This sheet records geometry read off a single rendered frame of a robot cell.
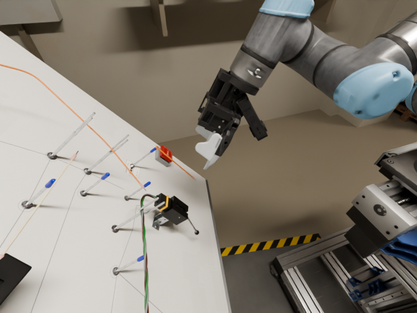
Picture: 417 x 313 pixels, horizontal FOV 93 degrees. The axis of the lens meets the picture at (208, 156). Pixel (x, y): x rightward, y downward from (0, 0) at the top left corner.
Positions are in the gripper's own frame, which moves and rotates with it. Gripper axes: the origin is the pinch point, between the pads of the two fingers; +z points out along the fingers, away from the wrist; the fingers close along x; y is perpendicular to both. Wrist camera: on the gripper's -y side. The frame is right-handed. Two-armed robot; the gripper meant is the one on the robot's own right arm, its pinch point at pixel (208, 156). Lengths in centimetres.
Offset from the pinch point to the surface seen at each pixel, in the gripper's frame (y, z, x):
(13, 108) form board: 40.6, 4.3, 2.6
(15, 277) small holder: 23.0, 4.6, 30.1
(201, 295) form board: -11.8, 28.9, 20.3
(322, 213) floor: -146, 56, -66
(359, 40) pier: -163, -85, -215
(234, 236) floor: -75, 95, -49
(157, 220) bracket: 5.9, 18.8, 8.4
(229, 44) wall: -24, -15, -181
